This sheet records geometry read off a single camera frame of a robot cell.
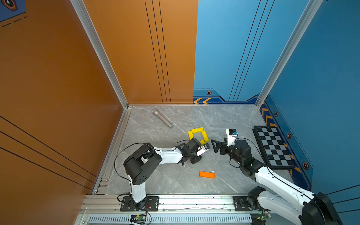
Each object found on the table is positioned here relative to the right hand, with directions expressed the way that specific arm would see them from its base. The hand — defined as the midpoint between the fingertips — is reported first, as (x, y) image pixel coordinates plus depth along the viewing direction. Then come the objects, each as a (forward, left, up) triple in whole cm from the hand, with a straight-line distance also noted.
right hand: (218, 139), depth 82 cm
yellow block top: (+16, +11, -13) cm, 23 cm away
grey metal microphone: (+32, +44, -11) cm, 55 cm away
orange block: (-16, +6, -14) cm, 22 cm away
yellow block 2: (+11, +5, -13) cm, 18 cm away
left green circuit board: (-37, +43, -17) cm, 59 cm away
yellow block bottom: (+6, +7, -14) cm, 17 cm away
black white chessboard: (+2, -38, -12) cm, 40 cm away
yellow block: (+12, +16, -13) cm, 23 cm away
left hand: (-1, +10, -14) cm, 17 cm away
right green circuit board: (-36, -20, -15) cm, 44 cm away
